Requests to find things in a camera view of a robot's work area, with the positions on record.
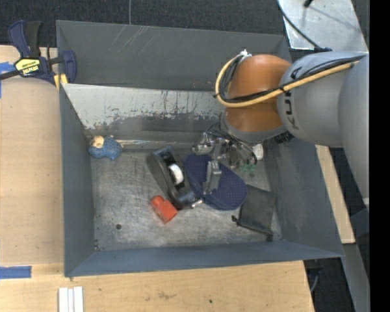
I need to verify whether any grey metal bin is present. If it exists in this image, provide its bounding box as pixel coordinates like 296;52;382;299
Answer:
55;19;346;278

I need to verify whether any black tape dispenser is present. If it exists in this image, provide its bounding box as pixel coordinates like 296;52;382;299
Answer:
146;144;204;211

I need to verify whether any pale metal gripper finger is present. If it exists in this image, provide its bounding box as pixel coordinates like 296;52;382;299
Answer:
208;159;223;192
201;172;214;195

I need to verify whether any black flat pouch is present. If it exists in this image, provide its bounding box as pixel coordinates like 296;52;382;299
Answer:
231;184;278;243

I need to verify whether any blue and cream soft toy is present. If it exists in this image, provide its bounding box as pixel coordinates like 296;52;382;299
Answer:
87;135;124;161

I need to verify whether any red plastic block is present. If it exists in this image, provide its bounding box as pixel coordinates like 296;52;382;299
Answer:
150;195;179;225

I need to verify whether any dark blue fabric pouch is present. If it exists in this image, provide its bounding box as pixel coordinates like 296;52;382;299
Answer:
182;153;249;211

